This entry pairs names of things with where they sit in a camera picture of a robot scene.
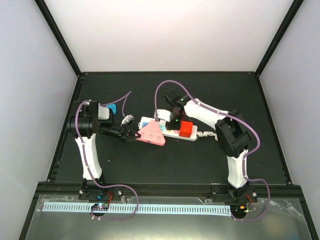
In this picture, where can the red cube socket adapter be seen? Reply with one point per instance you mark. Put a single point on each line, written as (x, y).
(186, 129)

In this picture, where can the right controller circuit board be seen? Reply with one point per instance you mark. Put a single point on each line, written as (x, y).
(239, 209)

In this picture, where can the white power strip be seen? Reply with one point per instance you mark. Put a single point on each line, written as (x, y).
(169, 133)

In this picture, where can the left controller circuit board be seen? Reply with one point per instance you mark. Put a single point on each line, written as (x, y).
(100, 207)

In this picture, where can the pink triangular socket adapter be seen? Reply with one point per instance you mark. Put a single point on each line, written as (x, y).
(152, 134)

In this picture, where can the black right frame post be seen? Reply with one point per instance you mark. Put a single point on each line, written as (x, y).
(283, 27)

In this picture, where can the controller circuit board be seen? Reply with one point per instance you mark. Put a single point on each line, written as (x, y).
(239, 209)
(100, 207)

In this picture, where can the black front mounting rail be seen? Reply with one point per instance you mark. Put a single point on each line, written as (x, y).
(219, 193)

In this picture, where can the light blue slotted cable duct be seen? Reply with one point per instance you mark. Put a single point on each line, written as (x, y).
(155, 209)

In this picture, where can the black frame post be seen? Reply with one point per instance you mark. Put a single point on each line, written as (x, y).
(283, 27)
(47, 15)

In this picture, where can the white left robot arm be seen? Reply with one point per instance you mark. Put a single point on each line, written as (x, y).
(87, 119)

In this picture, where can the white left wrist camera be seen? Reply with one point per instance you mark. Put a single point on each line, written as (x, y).
(127, 120)

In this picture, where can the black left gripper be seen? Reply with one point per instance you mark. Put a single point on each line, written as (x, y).
(127, 130)

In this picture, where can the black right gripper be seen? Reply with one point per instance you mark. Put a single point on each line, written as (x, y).
(170, 126)

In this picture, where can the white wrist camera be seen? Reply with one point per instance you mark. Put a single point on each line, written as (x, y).
(163, 114)
(127, 120)

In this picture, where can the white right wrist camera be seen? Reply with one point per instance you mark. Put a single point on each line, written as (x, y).
(163, 114)

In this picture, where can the blue square plug adapter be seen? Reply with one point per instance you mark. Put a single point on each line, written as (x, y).
(113, 108)

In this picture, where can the black left frame post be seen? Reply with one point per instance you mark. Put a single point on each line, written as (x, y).
(47, 15)

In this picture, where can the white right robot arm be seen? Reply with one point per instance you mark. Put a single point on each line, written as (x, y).
(232, 137)

